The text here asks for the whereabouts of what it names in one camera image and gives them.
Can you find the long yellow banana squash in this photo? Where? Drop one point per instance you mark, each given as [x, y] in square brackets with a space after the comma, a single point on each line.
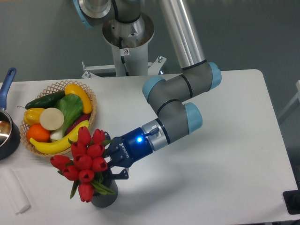
[60, 145]

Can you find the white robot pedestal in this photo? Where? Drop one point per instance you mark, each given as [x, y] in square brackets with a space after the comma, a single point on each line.
[129, 43]

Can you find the woven wicker basket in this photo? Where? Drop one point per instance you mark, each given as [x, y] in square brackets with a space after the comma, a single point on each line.
[56, 87]

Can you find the red tulip bouquet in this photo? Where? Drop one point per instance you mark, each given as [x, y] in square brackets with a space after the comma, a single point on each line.
[87, 164]

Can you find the beige round onion slice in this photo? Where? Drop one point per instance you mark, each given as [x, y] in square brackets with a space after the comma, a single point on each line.
[51, 119]

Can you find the green bok choy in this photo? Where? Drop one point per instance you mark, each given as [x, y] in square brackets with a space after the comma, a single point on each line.
[71, 106]

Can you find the orange fruit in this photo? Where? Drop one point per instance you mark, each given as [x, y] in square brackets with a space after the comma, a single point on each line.
[38, 133]

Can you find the dark grey ribbed vase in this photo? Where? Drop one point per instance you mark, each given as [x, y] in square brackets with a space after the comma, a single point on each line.
[105, 191]

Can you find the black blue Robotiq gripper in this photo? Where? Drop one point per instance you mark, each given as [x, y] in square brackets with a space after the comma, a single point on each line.
[123, 152]

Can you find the blue handled saucepan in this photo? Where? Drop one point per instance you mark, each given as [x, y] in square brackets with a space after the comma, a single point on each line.
[9, 131]

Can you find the black device at table edge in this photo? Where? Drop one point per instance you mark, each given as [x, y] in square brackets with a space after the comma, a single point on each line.
[292, 201]

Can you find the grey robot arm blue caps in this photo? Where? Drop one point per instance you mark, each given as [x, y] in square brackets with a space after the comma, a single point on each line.
[169, 99]

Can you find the white rolled cloth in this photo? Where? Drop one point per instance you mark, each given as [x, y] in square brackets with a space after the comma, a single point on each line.
[16, 194]

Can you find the white metal frame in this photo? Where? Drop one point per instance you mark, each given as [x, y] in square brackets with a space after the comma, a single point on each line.
[290, 106]

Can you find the yellow bell pepper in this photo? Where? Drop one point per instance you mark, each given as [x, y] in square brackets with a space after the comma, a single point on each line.
[32, 116]

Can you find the dark green cucumber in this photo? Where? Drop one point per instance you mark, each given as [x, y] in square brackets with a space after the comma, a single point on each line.
[46, 101]

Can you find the purple eggplant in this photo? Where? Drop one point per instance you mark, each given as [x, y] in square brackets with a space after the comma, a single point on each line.
[83, 117]

